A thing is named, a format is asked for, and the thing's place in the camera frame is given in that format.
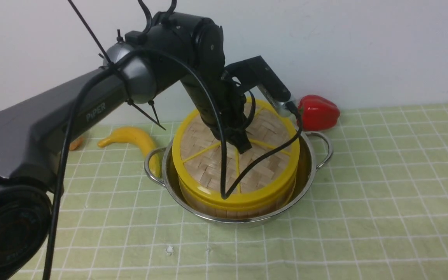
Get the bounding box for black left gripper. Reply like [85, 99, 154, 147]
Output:
[180, 70, 252, 154]

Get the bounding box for yellow-rimmed woven bamboo lid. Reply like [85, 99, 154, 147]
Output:
[172, 100, 300, 200]

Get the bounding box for yellow-rimmed bamboo steamer basket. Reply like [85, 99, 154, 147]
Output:
[178, 169, 297, 219]

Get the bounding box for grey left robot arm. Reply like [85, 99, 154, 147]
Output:
[0, 10, 251, 280]

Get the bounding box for red bell pepper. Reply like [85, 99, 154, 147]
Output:
[297, 94, 341, 131]

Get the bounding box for yellow banana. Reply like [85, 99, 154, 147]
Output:
[97, 126, 161, 177]

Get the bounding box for brown potato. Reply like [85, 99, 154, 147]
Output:
[69, 136, 85, 151]

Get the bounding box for green checkered tablecloth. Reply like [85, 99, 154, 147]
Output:
[51, 103, 448, 280]

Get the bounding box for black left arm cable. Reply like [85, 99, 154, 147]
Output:
[42, 0, 303, 280]

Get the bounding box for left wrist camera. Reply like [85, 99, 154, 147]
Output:
[222, 56, 300, 117]

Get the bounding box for stainless steel two-handled pot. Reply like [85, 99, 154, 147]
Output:
[143, 131, 334, 228]

